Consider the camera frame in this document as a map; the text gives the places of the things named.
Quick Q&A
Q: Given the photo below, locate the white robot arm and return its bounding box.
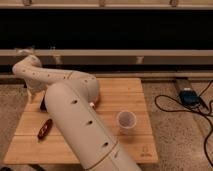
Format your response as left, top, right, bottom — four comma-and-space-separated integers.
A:
12, 55, 141, 171

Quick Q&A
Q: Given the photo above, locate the orange bowl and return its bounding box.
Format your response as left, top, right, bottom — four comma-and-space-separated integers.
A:
94, 92, 101, 104

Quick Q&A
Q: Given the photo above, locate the translucent plastic cup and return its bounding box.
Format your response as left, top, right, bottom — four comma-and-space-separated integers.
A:
116, 111, 137, 135

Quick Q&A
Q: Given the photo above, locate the red pocket knife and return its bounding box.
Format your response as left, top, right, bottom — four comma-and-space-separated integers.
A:
37, 119, 53, 140

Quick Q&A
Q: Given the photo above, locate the blue power adapter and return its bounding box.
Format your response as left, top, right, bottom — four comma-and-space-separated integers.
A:
179, 89, 200, 106

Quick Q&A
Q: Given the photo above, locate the black cable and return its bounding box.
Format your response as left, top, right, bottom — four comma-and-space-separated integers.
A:
154, 79, 213, 168

